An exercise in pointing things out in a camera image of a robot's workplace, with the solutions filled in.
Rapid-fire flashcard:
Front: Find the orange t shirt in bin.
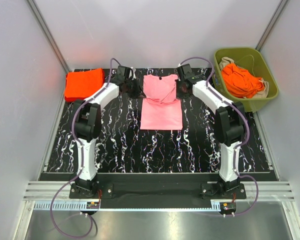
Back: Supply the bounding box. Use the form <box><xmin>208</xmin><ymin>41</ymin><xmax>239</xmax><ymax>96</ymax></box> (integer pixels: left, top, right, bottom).
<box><xmin>221</xmin><ymin>63</ymin><xmax>266</xmax><ymax>99</ymax></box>

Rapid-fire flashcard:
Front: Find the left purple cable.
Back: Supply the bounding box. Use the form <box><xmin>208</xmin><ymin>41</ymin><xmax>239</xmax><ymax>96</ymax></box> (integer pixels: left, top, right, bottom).
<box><xmin>49</xmin><ymin>57</ymin><xmax>98</xmax><ymax>237</ymax></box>

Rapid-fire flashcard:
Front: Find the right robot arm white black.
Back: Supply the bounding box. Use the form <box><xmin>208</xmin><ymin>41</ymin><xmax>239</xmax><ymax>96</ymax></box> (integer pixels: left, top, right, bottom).
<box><xmin>176</xmin><ymin>64</ymin><xmax>249</xmax><ymax>199</ymax></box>

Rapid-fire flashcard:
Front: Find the purple cable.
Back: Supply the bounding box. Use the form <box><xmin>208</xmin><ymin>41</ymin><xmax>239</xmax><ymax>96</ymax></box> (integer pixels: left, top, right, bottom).
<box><xmin>49</xmin><ymin>57</ymin><xmax>98</xmax><ymax>237</ymax></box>
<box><xmin>181</xmin><ymin>56</ymin><xmax>260</xmax><ymax>217</ymax></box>

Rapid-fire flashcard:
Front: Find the small circuit board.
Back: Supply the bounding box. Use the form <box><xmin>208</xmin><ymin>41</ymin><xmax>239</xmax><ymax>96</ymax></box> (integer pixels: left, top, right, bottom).
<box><xmin>222</xmin><ymin>202</ymin><xmax>236</xmax><ymax>210</ymax></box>
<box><xmin>86</xmin><ymin>201</ymin><xmax>100</xmax><ymax>209</ymax></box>

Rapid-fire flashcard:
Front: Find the right small circuit board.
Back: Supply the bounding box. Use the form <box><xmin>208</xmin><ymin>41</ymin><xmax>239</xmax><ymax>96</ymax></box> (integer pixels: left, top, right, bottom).
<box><xmin>222</xmin><ymin>202</ymin><xmax>236</xmax><ymax>210</ymax></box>

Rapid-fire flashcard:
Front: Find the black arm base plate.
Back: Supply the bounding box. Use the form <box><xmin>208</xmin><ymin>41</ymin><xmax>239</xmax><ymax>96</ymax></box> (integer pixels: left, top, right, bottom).
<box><xmin>69</xmin><ymin>173</ymin><xmax>247</xmax><ymax>200</ymax></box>

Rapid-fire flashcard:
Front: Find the olive green plastic bin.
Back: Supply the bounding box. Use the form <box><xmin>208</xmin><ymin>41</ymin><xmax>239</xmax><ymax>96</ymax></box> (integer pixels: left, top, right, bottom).
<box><xmin>212</xmin><ymin>47</ymin><xmax>279</xmax><ymax>113</ymax></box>

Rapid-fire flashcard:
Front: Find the left small circuit board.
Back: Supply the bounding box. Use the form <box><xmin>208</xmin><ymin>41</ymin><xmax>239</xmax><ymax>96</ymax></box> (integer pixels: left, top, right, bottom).
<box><xmin>86</xmin><ymin>201</ymin><xmax>100</xmax><ymax>209</ymax></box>

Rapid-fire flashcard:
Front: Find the black marbled table mat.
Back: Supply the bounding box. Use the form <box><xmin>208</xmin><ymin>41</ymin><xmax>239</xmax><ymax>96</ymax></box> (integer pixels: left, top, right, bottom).
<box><xmin>43</xmin><ymin>94</ymin><xmax>272</xmax><ymax>174</ymax></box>

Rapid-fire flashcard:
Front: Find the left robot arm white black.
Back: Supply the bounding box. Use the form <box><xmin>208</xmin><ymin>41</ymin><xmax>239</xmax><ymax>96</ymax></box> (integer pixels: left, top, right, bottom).
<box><xmin>71</xmin><ymin>65</ymin><xmax>145</xmax><ymax>198</ymax></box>

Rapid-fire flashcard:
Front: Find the folded orange t shirt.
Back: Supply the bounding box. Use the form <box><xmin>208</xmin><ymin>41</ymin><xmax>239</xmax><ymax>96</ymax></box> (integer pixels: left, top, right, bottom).
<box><xmin>64</xmin><ymin>68</ymin><xmax>105</xmax><ymax>103</ymax></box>

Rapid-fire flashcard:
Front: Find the pink t shirt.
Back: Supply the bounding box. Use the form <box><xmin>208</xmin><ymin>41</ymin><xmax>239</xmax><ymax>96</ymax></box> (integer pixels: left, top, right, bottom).
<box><xmin>140</xmin><ymin>74</ymin><xmax>183</xmax><ymax>131</ymax></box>

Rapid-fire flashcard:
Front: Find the aluminium rail frame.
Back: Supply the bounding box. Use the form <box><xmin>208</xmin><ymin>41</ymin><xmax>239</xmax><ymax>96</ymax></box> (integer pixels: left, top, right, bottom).
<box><xmin>23</xmin><ymin>181</ymin><xmax>295</xmax><ymax>212</ymax></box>

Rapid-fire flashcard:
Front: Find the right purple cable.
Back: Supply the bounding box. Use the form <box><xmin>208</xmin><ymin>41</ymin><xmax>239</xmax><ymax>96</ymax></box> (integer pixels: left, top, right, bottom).
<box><xmin>181</xmin><ymin>56</ymin><xmax>260</xmax><ymax>217</ymax></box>

